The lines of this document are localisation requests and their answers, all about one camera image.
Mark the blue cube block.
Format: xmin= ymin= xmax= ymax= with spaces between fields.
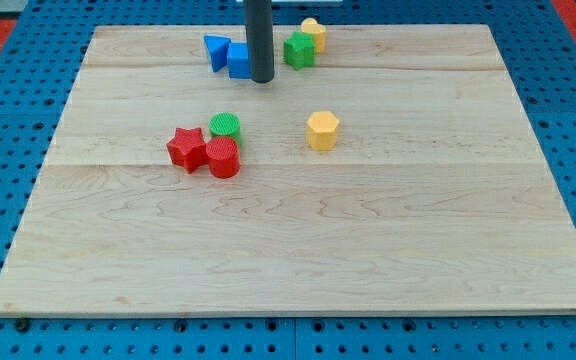
xmin=227 ymin=42 xmax=251 ymax=79

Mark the yellow heart block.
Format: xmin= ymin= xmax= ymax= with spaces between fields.
xmin=300 ymin=18 xmax=327 ymax=54

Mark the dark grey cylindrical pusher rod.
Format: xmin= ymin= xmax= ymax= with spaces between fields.
xmin=243 ymin=0 xmax=274 ymax=83

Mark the red cylinder block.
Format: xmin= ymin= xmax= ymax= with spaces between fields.
xmin=206 ymin=136 xmax=240 ymax=178

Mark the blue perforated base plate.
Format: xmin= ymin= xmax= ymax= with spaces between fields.
xmin=0 ymin=0 xmax=576 ymax=359

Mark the red star block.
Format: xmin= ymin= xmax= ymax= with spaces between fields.
xmin=166 ymin=128 xmax=208 ymax=173

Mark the blue triangle block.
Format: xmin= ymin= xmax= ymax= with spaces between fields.
xmin=203 ymin=35 xmax=231 ymax=73

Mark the green star block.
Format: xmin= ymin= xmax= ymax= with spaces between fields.
xmin=283 ymin=31 xmax=316 ymax=71

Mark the green cylinder block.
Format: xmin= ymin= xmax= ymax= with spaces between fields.
xmin=209 ymin=112 xmax=242 ymax=145

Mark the light wooden board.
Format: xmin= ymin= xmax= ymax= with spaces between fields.
xmin=0 ymin=24 xmax=576 ymax=318

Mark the yellow hexagon block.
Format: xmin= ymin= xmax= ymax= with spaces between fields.
xmin=306 ymin=111 xmax=340 ymax=151

